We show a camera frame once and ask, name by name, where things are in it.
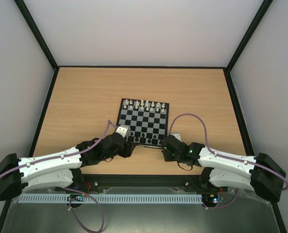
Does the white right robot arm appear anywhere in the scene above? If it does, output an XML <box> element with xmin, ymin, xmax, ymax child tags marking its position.
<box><xmin>162</xmin><ymin>134</ymin><xmax>286</xmax><ymax>202</ymax></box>

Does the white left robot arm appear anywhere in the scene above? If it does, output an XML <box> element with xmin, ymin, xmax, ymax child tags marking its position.
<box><xmin>0</xmin><ymin>125</ymin><xmax>132</xmax><ymax>201</ymax></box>

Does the black and silver chessboard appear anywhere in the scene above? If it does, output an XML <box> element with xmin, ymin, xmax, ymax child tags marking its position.
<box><xmin>116</xmin><ymin>99</ymin><xmax>169</xmax><ymax>148</ymax></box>

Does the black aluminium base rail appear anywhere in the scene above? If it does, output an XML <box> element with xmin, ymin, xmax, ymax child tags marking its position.
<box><xmin>14</xmin><ymin>173</ymin><xmax>271</xmax><ymax>192</ymax></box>

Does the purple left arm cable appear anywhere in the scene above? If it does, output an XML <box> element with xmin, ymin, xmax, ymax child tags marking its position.
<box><xmin>0</xmin><ymin>119</ymin><xmax>106</xmax><ymax>232</ymax></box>

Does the light blue slotted cable duct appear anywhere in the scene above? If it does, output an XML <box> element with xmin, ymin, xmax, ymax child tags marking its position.
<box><xmin>18</xmin><ymin>194</ymin><xmax>203</xmax><ymax>204</ymax></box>

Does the black cage frame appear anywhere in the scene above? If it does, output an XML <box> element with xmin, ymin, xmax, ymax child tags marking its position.
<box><xmin>0</xmin><ymin>0</ymin><xmax>288</xmax><ymax>233</ymax></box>

